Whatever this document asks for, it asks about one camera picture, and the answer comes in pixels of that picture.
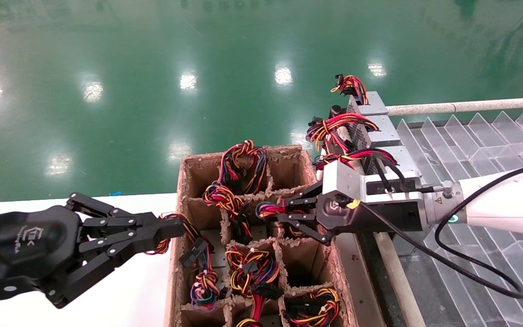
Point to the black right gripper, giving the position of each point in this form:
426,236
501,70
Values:
379,218

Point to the white and silver right arm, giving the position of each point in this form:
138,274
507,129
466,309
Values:
506,200

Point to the brown cardboard divider box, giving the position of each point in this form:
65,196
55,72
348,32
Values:
288,170

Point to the clear acrylic divider rack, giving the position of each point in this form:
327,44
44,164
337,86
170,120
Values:
470,136

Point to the black pipe connector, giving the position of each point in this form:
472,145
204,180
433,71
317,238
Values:
335,111

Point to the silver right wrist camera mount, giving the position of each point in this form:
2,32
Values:
338,175

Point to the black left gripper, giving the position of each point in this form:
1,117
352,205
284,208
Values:
21,245

